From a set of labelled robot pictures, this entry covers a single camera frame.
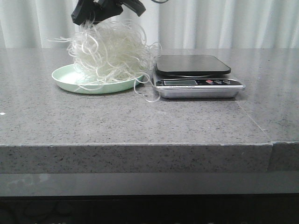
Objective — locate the white curtain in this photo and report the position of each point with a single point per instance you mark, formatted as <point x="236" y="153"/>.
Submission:
<point x="176" y="24"/>

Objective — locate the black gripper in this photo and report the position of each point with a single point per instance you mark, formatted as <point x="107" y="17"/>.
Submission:
<point x="104" y="9"/>

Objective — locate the digital kitchen scale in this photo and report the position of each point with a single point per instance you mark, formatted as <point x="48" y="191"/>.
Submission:
<point x="194" y="76"/>

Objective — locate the white vermicelli bundle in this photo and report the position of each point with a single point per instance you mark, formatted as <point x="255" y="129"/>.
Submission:
<point x="114" y="51"/>

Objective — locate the light green plate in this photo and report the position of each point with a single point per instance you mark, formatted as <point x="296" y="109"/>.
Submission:
<point x="70" y="79"/>

